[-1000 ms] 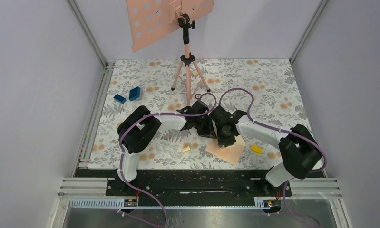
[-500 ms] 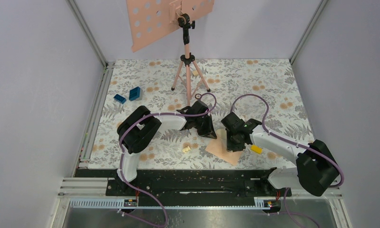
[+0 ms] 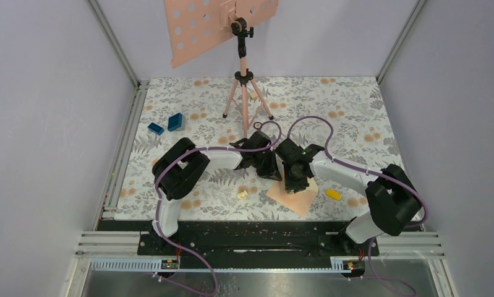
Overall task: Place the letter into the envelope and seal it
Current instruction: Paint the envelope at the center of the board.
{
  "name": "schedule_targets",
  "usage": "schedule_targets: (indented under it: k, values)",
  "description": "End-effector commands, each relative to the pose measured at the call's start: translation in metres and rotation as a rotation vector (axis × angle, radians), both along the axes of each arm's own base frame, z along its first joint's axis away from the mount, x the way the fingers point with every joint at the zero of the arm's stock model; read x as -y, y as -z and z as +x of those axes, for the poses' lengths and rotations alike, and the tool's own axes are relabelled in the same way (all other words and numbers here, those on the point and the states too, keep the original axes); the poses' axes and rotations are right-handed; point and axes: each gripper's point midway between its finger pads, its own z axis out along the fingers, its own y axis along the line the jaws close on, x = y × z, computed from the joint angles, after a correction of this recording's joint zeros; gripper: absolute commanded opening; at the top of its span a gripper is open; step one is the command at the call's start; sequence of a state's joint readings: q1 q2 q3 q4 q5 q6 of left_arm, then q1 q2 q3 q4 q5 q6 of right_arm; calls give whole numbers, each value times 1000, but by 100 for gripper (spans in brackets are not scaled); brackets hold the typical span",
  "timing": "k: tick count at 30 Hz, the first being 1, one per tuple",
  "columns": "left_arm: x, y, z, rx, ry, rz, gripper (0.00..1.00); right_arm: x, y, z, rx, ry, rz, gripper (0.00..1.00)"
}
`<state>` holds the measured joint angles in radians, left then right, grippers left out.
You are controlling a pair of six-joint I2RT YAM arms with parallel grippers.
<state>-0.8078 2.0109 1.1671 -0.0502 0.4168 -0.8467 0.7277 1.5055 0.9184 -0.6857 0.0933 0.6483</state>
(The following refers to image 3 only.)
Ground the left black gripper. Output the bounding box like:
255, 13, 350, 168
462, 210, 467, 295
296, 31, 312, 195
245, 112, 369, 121
251, 148, 281, 181

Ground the tan paper envelope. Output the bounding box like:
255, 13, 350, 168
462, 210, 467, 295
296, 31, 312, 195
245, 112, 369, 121
267, 178, 318, 217

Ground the pink perforated music stand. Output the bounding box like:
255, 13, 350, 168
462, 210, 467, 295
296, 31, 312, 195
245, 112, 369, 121
163, 0, 280, 138

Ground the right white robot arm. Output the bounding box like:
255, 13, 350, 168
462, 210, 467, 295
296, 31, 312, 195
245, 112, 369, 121
275, 139, 422, 255

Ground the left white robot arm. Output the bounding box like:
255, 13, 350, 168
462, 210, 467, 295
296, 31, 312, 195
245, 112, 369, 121
152, 131, 283, 254

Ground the cream chess knight piece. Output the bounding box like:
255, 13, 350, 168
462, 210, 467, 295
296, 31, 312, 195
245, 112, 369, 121
237, 190, 249, 200

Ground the yellow toy brick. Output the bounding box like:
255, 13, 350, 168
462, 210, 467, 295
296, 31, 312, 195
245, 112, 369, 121
325, 189, 341, 201

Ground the floral patterned table mat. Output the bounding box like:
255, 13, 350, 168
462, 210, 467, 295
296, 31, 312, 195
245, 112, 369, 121
114, 77, 402, 221

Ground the large blue toy brick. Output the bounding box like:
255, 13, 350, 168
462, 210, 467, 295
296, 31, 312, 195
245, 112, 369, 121
168, 113, 185, 132

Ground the small blue toy brick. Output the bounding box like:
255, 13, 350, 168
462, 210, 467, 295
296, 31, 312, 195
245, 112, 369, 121
147, 123, 164, 136

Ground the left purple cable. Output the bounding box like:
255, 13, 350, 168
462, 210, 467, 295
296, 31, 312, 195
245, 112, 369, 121
154, 120, 283, 297

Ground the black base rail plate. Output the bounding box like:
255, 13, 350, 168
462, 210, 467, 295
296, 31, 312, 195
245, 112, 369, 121
97, 219, 424, 272

